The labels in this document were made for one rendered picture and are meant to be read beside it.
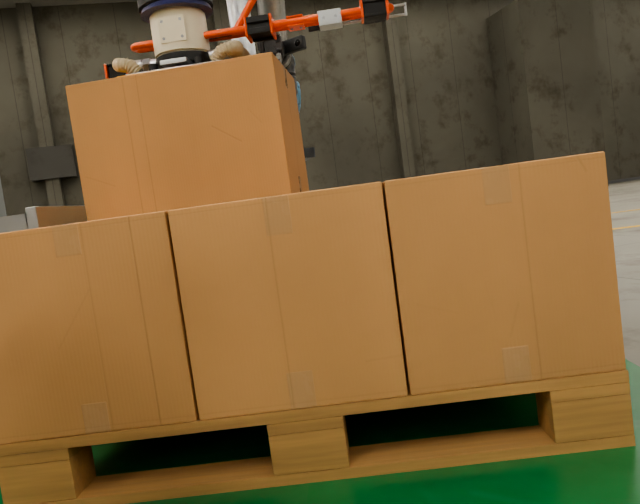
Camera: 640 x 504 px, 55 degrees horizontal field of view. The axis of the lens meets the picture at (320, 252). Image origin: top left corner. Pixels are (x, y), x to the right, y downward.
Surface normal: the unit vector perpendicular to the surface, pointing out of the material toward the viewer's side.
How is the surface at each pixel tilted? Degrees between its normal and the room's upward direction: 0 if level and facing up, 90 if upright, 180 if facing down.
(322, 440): 90
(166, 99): 90
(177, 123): 90
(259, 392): 90
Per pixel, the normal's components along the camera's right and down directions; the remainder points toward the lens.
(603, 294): -0.04, 0.08
